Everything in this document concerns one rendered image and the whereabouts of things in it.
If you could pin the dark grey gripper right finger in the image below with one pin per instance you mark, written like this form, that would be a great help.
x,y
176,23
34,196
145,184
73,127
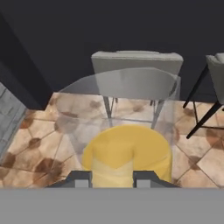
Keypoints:
x,y
145,176

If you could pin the dark kitchen island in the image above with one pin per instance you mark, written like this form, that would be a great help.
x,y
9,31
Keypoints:
x,y
58,35

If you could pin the clear pitcher with yellow drink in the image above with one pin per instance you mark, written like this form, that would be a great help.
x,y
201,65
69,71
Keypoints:
x,y
125,151

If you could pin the grey stool with black legs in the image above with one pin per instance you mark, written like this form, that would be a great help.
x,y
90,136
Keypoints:
x,y
218,73

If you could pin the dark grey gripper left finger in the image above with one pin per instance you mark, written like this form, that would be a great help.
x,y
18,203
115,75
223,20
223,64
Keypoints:
x,y
79,176

